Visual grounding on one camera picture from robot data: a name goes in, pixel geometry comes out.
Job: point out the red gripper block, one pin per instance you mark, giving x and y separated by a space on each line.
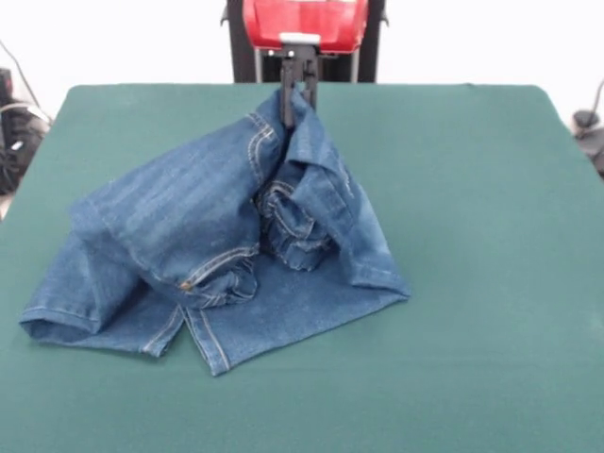
302 19

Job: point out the dark green table cloth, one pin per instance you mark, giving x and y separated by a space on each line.
472 283

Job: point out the blue denim jeans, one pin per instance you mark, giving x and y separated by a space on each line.
165 212

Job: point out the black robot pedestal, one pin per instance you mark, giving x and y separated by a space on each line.
240 61

